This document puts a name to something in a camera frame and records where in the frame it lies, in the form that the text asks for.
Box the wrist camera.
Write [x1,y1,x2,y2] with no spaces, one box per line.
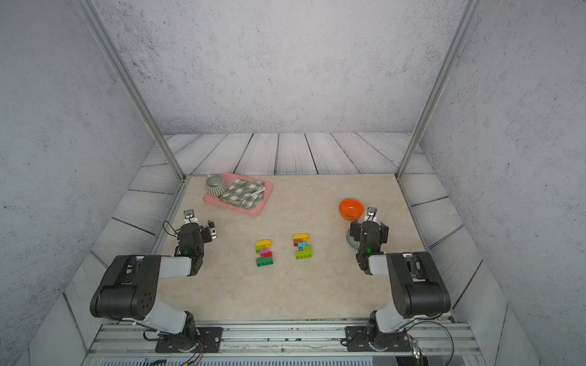
[184,209,199,225]
[364,207,378,223]

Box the right aluminium frame post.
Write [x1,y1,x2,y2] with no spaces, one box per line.
[395,0,481,181]

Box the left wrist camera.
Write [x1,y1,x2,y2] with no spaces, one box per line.
[184,209,199,225]

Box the dark green long lego brick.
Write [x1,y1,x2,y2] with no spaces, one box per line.
[256,256,274,267]

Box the lime long lego brick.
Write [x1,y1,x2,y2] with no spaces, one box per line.
[295,247,312,260]

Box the green checkered cloth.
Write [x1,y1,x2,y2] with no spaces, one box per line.
[220,178,266,210]

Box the orange plastic bowl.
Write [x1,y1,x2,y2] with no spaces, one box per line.
[339,198,365,221]

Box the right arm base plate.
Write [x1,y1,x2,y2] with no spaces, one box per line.
[340,326,412,352]

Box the yellow long lego brick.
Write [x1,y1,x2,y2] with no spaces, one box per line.
[293,233,309,242]

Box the striped ceramic cup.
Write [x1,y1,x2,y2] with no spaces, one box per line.
[205,175,228,198]

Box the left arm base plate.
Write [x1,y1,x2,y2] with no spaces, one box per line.
[155,327,224,354]

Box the lime small lego brick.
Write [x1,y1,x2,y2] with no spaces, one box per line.
[298,246,312,256]

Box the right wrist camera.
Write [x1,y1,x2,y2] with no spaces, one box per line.
[364,207,378,223]

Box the pink plastic tray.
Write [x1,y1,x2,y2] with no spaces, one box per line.
[203,172,274,216]

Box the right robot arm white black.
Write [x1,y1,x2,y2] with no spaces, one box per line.
[348,221,451,337]

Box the left aluminium frame post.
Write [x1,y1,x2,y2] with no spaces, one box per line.
[75,0,186,182]

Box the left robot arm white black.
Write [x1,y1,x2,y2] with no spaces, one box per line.
[89,218,217,336]

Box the front aluminium rail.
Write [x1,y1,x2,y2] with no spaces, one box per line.
[83,319,485,365]

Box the white utensil on cloth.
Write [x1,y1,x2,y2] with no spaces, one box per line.
[244,187,266,198]

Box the aluminium frame post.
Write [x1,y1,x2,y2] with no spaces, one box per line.
[395,0,481,181]
[75,0,186,182]

